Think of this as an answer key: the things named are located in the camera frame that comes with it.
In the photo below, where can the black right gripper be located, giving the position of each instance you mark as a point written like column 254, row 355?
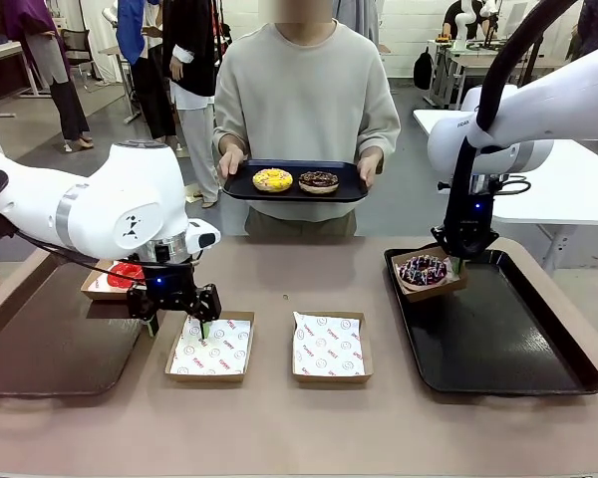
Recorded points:
column 478, row 211

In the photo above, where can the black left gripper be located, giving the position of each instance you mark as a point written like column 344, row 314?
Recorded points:
column 167, row 286

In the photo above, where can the chocolate sprinkled donut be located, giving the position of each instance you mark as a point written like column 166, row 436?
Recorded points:
column 433, row 294

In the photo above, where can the dark purple sprinkled donut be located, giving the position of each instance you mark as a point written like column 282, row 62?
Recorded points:
column 408, row 271

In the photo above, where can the red glazed donut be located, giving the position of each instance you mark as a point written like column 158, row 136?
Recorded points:
column 122, row 274

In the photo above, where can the white printed paper liner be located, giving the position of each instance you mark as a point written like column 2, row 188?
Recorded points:
column 101, row 282
column 329, row 343
column 219, row 348

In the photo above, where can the cardboard donut box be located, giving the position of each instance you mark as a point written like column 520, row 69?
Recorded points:
column 329, row 379
column 97, row 295
column 204, row 377

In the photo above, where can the small black serving tray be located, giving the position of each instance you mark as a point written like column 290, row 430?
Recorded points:
column 239, row 191

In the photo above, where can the yellow sprinkled donut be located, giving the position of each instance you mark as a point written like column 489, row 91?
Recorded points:
column 261, row 181

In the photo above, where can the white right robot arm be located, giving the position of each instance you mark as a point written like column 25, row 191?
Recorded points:
column 553, row 114

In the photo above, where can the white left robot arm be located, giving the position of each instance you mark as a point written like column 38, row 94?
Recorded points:
column 80, row 209

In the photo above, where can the person's right forearm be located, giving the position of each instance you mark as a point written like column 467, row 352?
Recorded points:
column 229, row 134

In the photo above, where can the person's left forearm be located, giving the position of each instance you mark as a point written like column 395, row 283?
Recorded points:
column 379, row 134

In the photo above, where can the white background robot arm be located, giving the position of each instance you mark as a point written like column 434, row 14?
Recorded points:
column 466, row 20

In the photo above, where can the large black tray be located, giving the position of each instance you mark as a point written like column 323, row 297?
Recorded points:
column 493, row 338

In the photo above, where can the large brown tray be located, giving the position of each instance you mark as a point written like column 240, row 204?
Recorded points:
column 55, row 343

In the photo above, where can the person's left hand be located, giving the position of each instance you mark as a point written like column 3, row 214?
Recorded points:
column 370, row 169

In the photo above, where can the person's right hand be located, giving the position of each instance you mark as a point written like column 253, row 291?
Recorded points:
column 231, row 164

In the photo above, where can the white table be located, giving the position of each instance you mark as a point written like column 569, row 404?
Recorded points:
column 578, row 184

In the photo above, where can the black backpack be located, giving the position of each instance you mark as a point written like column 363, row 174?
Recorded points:
column 423, row 70

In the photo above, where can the background desk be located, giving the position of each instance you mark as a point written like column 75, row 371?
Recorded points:
column 478, row 57

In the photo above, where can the person in beige sweater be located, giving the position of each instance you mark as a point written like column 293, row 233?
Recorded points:
column 304, row 99

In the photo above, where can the person in black top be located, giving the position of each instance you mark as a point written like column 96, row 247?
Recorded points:
column 449, row 22

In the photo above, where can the grey hanging garment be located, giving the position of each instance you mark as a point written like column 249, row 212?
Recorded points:
column 359, row 15

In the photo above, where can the black office chair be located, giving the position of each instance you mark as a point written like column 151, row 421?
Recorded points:
column 77, row 45

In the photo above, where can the background work table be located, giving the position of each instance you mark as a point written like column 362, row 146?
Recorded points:
column 0, row 50

